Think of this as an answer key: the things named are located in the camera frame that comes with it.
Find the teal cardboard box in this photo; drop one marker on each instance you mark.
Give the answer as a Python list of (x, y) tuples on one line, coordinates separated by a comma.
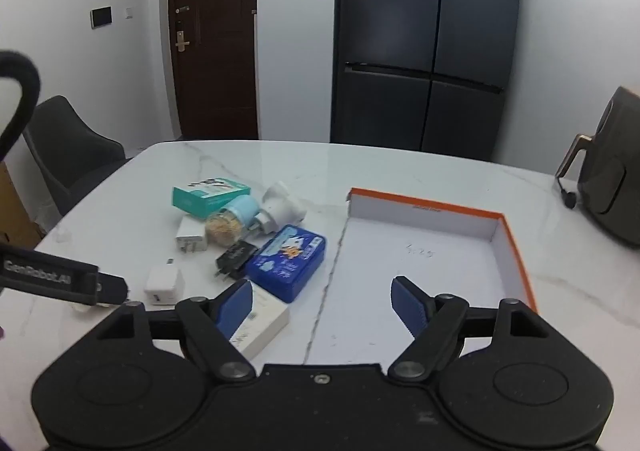
[(210, 196)]

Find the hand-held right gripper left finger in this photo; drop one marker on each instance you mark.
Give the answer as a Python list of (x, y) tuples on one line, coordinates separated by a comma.
[(235, 307)]

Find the dark grey refrigerator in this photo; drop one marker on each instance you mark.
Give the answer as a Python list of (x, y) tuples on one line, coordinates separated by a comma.
[(425, 31)]

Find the black wall panel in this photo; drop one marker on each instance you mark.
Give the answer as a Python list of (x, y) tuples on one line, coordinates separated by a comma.
[(101, 16)]

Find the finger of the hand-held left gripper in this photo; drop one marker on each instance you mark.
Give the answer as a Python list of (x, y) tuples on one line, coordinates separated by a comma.
[(112, 288)]

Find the dark brown door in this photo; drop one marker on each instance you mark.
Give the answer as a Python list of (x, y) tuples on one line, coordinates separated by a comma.
[(215, 31)]

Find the black charger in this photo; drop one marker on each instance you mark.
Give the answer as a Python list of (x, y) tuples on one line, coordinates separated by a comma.
[(235, 258)]

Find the dark grey chair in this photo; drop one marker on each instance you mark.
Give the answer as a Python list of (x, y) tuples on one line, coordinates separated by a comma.
[(75, 151)]

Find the white plug-in repellent heater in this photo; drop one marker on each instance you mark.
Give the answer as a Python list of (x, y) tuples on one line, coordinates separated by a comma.
[(287, 208)]

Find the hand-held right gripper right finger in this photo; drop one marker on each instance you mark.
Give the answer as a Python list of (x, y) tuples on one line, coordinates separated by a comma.
[(407, 305)]

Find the tall white charger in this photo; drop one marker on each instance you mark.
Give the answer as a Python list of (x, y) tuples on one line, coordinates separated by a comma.
[(191, 233)]

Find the orange-rimmed white box lid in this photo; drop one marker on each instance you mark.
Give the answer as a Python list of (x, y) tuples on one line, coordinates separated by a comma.
[(425, 251)]

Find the small white cube charger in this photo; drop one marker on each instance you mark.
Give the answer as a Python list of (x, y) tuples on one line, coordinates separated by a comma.
[(162, 283)]

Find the blue dental floss box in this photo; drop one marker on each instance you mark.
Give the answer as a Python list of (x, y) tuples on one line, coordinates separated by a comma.
[(286, 261)]

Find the white charger packaging box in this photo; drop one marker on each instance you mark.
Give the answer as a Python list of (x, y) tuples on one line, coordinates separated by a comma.
[(270, 320)]

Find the blue-capped toothpick jar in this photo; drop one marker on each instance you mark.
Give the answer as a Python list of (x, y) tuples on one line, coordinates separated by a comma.
[(232, 221)]

